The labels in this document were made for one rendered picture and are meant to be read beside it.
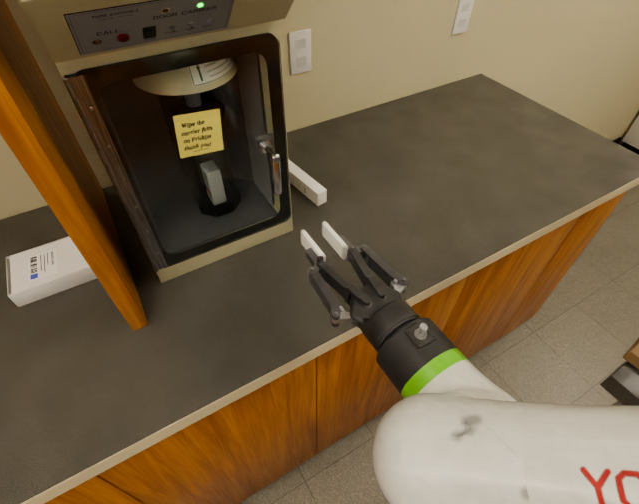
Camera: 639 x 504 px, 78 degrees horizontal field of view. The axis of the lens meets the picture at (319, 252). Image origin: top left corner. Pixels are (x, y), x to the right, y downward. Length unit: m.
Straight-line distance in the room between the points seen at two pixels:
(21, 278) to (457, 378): 0.85
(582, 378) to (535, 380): 0.21
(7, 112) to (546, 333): 2.05
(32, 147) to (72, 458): 0.47
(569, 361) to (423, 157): 1.25
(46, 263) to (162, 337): 0.32
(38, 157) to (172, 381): 0.42
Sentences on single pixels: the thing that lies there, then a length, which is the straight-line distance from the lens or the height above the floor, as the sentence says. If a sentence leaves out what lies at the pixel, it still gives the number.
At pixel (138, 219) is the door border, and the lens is 0.77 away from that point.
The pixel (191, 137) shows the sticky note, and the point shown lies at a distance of 0.71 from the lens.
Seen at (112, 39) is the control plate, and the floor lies 1.43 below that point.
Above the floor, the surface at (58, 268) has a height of 0.98.
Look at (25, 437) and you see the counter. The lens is 0.85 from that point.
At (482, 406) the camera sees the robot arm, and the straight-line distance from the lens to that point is 0.36.
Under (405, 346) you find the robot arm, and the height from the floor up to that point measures 1.19.
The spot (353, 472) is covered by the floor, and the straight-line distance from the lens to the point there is 1.66.
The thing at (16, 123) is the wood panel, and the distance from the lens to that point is 0.58.
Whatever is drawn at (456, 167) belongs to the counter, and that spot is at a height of 0.94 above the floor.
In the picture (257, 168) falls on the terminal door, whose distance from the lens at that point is 0.79.
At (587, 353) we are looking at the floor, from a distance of 2.19.
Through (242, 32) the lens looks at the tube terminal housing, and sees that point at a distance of 0.69.
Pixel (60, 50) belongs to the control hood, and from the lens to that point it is 0.60.
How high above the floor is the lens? 1.62
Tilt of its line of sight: 48 degrees down
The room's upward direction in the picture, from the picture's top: straight up
